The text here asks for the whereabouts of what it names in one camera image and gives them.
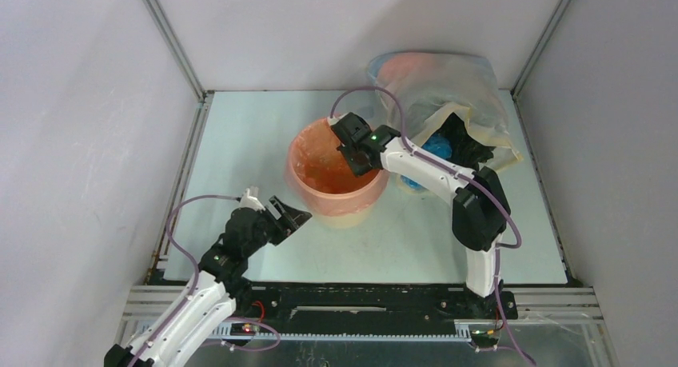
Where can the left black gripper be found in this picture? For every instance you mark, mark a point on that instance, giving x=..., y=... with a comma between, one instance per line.
x=296, y=217

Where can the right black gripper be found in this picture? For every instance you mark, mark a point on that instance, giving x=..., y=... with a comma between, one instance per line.
x=350, y=156

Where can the red plastic trash bag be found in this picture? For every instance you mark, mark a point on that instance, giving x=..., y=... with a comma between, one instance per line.
x=318, y=163

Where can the beige plastic trash bin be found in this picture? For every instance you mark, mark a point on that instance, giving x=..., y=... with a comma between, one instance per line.
x=339, y=216

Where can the large translucent storage bag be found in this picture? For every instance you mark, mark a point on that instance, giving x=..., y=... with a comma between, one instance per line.
x=420, y=90

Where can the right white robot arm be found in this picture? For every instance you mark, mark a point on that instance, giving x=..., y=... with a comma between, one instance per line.
x=479, y=208

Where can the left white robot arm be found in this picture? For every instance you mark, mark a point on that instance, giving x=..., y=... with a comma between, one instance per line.
x=217, y=289

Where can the blue plastic trash bag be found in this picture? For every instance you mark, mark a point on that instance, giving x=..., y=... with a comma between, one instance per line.
x=438, y=146

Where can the black plastic trash bag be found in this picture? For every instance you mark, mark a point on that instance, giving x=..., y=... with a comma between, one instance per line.
x=465, y=150

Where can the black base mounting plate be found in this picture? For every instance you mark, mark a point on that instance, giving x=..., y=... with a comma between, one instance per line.
x=373, y=310

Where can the left circuit board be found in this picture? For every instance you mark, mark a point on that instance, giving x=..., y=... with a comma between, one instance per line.
x=244, y=330

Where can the circuit board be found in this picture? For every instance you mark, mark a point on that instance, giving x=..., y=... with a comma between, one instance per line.
x=244, y=330
x=484, y=339

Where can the right circuit board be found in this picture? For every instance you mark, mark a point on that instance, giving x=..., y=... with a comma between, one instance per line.
x=484, y=339

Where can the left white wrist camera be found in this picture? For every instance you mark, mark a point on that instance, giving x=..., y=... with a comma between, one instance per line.
x=249, y=199

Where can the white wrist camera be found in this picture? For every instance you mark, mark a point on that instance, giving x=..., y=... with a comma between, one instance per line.
x=249, y=199
x=333, y=120

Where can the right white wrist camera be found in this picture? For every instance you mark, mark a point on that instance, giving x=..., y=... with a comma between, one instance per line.
x=333, y=120

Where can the aluminium frame rail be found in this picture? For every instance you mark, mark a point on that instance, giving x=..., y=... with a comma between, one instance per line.
x=536, y=305

